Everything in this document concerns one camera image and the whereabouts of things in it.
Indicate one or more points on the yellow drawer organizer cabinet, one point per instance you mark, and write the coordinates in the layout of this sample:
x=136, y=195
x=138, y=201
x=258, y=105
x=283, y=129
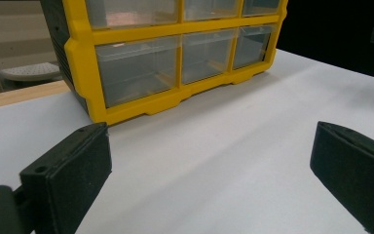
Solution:
x=84, y=65

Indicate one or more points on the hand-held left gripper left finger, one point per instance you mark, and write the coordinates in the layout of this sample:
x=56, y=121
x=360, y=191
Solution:
x=68, y=175

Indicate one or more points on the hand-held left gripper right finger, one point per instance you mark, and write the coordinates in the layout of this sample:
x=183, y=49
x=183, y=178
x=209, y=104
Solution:
x=357, y=175

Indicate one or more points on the white perforated stool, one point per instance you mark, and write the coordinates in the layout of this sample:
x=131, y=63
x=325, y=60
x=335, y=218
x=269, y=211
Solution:
x=32, y=71

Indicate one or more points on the clear plastic drawer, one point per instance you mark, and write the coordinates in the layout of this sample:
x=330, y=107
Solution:
x=133, y=11
x=206, y=55
x=136, y=70
x=211, y=8
x=259, y=6
x=251, y=45

